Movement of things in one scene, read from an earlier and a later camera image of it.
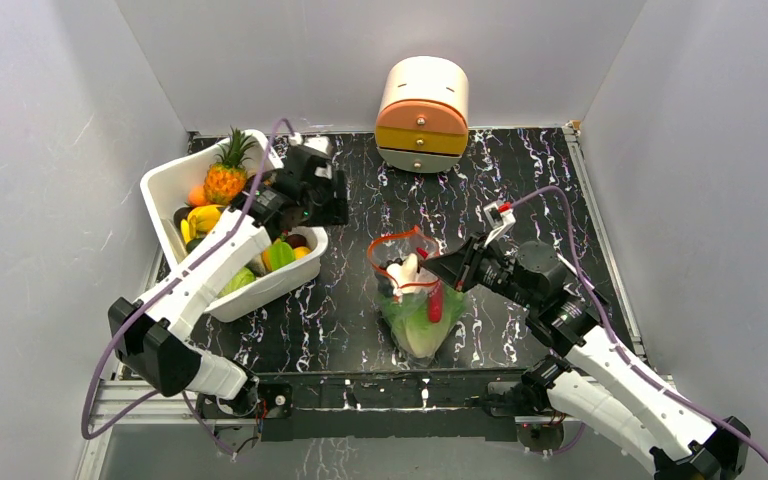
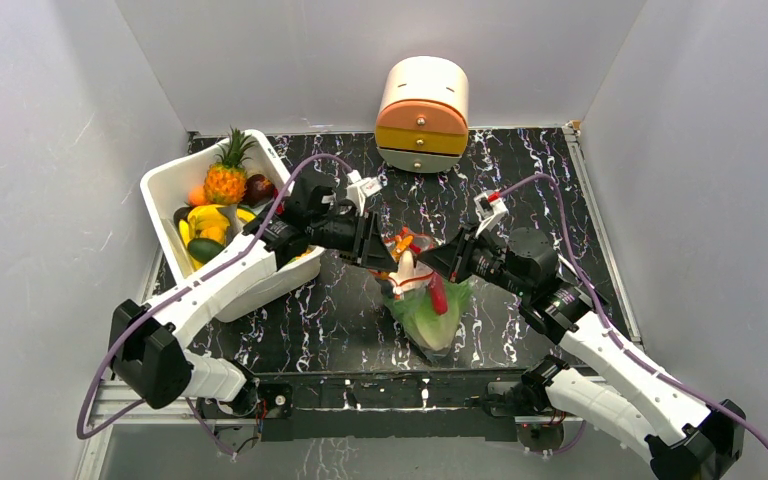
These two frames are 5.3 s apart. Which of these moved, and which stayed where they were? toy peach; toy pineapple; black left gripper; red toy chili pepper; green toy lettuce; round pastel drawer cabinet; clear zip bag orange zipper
Moved: black left gripper; green toy lettuce; red toy chili pepper
Stayed: clear zip bag orange zipper; round pastel drawer cabinet; toy peach; toy pineapple
